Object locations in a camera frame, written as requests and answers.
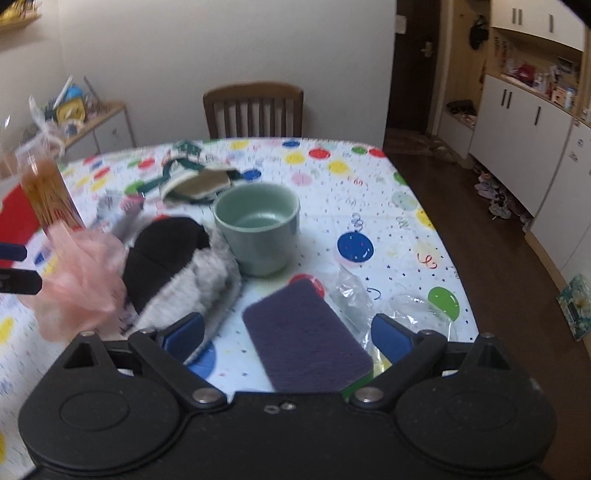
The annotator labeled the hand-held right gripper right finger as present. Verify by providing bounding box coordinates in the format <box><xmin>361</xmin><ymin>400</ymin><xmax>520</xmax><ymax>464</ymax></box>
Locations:
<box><xmin>345</xmin><ymin>314</ymin><xmax>528</xmax><ymax>412</ymax></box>

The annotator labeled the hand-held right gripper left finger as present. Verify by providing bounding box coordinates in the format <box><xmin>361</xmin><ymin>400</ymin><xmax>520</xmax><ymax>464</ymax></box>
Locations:
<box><xmin>62</xmin><ymin>312</ymin><xmax>228</xmax><ymax>414</ymax></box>

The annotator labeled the red cardboard box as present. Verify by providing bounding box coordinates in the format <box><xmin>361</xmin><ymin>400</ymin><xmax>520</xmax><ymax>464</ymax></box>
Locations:
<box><xmin>0</xmin><ymin>185</ymin><xmax>43</xmax><ymax>246</ymax></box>

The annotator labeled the pink mesh bath pouf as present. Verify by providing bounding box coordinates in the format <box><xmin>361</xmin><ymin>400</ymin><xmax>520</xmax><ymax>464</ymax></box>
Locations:
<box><xmin>21</xmin><ymin>224</ymin><xmax>131</xmax><ymax>344</ymax></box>

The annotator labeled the black and grey plush slipper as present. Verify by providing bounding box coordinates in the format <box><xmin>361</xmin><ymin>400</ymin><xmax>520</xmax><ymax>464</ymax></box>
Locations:
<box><xmin>121</xmin><ymin>216</ymin><xmax>244</xmax><ymax>365</ymax></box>

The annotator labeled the orange drink bottle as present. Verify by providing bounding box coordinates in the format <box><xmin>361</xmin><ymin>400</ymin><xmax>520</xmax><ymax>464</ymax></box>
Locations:
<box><xmin>16</xmin><ymin>148</ymin><xmax>87</xmax><ymax>232</ymax></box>

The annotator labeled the purple scouring sponge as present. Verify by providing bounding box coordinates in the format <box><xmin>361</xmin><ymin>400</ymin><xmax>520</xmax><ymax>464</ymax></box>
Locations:
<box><xmin>242</xmin><ymin>278</ymin><xmax>376</xmax><ymax>394</ymax></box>

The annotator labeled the green ceramic cup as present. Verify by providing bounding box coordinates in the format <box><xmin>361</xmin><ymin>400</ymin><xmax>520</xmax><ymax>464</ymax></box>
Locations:
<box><xmin>213</xmin><ymin>181</ymin><xmax>302</xmax><ymax>278</ymax></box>

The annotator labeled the grey striped cloth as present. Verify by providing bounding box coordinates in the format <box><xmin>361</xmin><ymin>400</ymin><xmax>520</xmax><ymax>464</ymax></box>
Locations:
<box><xmin>98</xmin><ymin>194</ymin><xmax>154</xmax><ymax>237</ymax></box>

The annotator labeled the knotted clear plastic bag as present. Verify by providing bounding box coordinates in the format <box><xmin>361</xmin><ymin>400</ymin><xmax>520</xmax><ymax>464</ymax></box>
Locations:
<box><xmin>28</xmin><ymin>95</ymin><xmax>68</xmax><ymax>161</ymax></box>

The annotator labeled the balloon print tablecloth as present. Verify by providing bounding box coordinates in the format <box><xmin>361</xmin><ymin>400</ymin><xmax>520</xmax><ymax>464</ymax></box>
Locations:
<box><xmin>0</xmin><ymin>136</ymin><xmax>472</xmax><ymax>480</ymax></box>

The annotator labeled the green and white cloth bag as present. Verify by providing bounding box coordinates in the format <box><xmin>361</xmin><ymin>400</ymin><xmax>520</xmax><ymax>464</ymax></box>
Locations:
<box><xmin>159</xmin><ymin>141</ymin><xmax>239</xmax><ymax>205</ymax></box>

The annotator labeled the blue and yellow toy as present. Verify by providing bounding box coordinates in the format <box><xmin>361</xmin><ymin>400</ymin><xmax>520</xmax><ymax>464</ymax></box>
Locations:
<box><xmin>53</xmin><ymin>85</ymin><xmax>89</xmax><ymax>125</ymax></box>

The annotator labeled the wooden side cabinet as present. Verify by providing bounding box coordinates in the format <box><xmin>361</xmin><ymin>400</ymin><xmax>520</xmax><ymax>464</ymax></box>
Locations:
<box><xmin>59</xmin><ymin>102</ymin><xmax>138</xmax><ymax>161</ymax></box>

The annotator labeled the pile of shoes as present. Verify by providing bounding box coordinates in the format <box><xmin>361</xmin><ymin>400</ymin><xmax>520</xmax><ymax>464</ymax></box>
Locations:
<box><xmin>475</xmin><ymin>170</ymin><xmax>534</xmax><ymax>234</ymax></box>

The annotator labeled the green floral tissue box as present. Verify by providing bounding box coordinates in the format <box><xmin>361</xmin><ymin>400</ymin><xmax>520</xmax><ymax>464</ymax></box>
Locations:
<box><xmin>556</xmin><ymin>273</ymin><xmax>591</xmax><ymax>342</ymax></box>

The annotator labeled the patterned doormat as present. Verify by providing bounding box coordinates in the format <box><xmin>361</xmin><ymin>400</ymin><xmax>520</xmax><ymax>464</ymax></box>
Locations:
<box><xmin>383</xmin><ymin>128</ymin><xmax>462</xmax><ymax>161</ymax></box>

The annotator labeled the white shoe bench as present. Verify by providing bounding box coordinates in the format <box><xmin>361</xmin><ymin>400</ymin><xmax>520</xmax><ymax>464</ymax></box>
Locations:
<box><xmin>436</xmin><ymin>99</ymin><xmax>479</xmax><ymax>161</ymax></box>

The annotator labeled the brown wooden chair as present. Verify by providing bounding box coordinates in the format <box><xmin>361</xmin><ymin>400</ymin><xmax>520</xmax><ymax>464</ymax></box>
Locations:
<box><xmin>202</xmin><ymin>82</ymin><xmax>305</xmax><ymax>140</ymax></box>

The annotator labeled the dark brown door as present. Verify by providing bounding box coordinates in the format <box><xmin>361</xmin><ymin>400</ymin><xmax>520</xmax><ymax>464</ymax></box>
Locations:
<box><xmin>385</xmin><ymin>0</ymin><xmax>445</xmax><ymax>136</ymax></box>

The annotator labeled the clutter of small boxes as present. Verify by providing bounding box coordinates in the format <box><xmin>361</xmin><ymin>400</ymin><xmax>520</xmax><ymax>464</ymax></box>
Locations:
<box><xmin>501</xmin><ymin>54</ymin><xmax>581</xmax><ymax>110</ymax></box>

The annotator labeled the hanging black bag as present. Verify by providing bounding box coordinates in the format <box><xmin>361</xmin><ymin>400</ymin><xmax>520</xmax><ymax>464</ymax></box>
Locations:
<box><xmin>469</xmin><ymin>15</ymin><xmax>490</xmax><ymax>51</ymax></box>

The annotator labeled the white upper wall cabinet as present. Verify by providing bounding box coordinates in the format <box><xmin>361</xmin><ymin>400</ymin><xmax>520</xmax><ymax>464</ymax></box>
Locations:
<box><xmin>489</xmin><ymin>0</ymin><xmax>591</xmax><ymax>52</ymax></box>

